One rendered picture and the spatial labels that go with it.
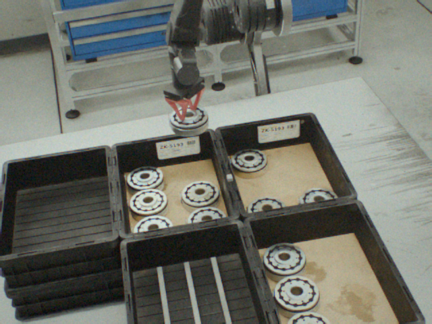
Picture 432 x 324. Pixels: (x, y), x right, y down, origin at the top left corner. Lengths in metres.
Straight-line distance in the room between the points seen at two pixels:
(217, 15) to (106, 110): 1.43
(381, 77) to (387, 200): 1.98
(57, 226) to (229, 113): 0.84
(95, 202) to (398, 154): 0.97
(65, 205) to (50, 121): 1.94
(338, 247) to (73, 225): 0.70
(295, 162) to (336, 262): 0.41
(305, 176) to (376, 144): 0.42
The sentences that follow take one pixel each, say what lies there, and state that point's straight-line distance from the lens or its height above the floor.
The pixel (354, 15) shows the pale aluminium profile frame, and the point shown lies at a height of 0.30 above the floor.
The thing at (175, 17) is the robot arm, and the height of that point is 1.35.
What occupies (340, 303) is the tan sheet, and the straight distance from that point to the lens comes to 1.64.
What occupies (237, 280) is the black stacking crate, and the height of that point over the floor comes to 0.83.
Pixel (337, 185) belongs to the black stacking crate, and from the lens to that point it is 1.88.
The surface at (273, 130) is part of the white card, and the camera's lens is 2.03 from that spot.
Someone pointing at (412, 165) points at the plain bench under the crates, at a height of 0.70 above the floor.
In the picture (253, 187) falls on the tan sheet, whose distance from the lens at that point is 1.93.
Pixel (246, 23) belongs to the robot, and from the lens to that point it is 2.13.
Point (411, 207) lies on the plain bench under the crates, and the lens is 2.09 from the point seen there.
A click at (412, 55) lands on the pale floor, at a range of 4.26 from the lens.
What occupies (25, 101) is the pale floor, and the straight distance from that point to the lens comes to 4.11.
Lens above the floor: 2.07
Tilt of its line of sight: 38 degrees down
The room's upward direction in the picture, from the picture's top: 5 degrees counter-clockwise
